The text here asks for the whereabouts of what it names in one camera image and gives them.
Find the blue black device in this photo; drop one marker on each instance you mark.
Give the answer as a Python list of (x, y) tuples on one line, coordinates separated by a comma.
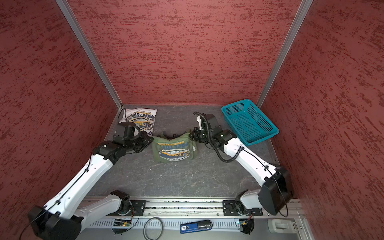
[(200, 226)]

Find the left corner aluminium post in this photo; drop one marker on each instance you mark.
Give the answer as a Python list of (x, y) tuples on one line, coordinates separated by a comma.
[(81, 36)]

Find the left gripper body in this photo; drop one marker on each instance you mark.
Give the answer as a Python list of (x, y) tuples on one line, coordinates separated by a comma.
[(139, 143)]

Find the white tank top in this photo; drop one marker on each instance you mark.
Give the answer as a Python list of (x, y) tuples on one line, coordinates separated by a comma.
[(143, 118)]

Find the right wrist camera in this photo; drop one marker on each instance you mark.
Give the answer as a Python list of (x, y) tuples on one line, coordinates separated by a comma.
[(207, 121)]

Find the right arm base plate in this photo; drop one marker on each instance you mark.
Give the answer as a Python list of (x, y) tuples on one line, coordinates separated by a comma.
[(236, 208)]

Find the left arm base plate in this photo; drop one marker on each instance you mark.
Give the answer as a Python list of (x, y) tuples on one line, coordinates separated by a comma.
[(138, 207)]

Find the left circuit board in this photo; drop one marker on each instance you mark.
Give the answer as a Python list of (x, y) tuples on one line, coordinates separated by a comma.
[(120, 226)]

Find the grey white device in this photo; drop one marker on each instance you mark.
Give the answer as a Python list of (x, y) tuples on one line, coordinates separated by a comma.
[(282, 226)]

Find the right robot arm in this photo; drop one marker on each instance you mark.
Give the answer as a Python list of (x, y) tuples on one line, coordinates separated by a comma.
[(275, 181)]

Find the green tank top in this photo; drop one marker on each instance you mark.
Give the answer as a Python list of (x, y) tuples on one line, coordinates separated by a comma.
[(177, 148)]

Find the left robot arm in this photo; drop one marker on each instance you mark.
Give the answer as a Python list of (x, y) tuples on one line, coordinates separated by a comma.
[(60, 218)]

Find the teal plastic basket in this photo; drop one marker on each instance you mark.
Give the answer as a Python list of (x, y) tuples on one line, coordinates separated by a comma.
[(248, 122)]

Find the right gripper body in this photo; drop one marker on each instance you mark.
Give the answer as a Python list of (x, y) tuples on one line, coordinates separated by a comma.
[(201, 136)]

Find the right corner aluminium post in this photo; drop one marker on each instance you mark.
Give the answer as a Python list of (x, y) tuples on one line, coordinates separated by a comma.
[(290, 37)]

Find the corner aluminium post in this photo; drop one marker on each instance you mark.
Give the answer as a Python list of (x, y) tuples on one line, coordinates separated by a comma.
[(81, 36), (290, 37)]

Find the circuit board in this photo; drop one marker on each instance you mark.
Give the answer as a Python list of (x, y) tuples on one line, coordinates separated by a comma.
[(120, 226), (246, 226)]

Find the right circuit board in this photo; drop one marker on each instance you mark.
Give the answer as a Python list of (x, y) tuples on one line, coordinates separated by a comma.
[(246, 226)]

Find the aluminium rail frame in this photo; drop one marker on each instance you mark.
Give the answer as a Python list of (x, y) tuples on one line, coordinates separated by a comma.
[(169, 213)]

